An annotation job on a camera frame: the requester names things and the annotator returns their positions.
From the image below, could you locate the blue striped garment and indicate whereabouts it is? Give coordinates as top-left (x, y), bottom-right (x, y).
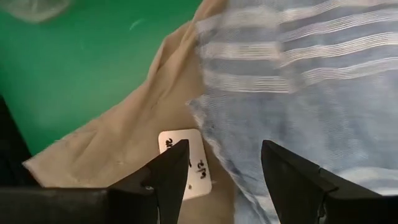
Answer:
top-left (186, 0), bottom-right (398, 224)

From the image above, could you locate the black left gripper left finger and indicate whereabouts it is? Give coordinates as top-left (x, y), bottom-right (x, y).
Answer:
top-left (0, 139), bottom-right (190, 224)

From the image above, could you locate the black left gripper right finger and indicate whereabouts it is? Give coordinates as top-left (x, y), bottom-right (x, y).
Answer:
top-left (261, 139), bottom-right (398, 224)

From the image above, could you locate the green table mat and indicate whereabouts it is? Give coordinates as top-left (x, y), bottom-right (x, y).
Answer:
top-left (0, 0), bottom-right (203, 156)

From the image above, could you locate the beige khaki garment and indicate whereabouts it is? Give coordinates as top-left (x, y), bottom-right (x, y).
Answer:
top-left (23, 0), bottom-right (238, 224)

